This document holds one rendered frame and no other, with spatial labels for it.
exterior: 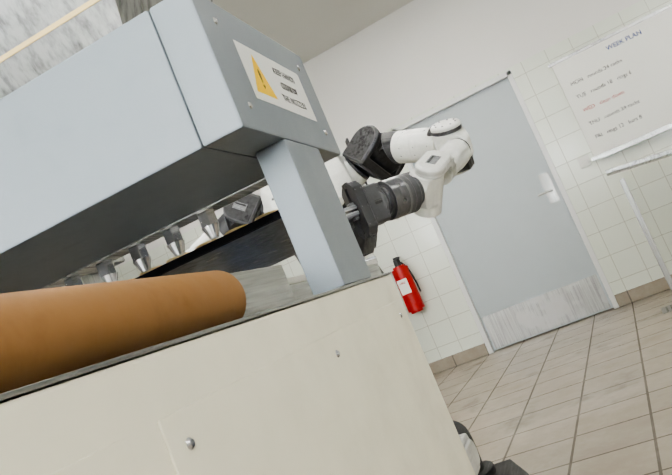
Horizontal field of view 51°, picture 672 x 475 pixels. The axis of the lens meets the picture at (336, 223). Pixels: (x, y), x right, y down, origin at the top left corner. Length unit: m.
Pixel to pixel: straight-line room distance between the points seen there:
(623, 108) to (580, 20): 0.77
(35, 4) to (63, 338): 0.56
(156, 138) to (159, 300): 0.26
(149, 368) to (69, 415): 0.07
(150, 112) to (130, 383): 0.41
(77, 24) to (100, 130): 0.16
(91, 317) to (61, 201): 0.38
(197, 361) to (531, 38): 5.72
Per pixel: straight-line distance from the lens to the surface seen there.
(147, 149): 0.76
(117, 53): 0.80
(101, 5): 0.89
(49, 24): 0.92
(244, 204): 2.08
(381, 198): 1.48
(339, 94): 6.41
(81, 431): 0.37
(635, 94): 5.96
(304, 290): 1.23
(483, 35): 6.15
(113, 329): 0.47
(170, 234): 1.04
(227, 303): 0.64
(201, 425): 0.45
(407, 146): 1.88
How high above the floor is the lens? 0.82
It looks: 7 degrees up
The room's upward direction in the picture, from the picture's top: 23 degrees counter-clockwise
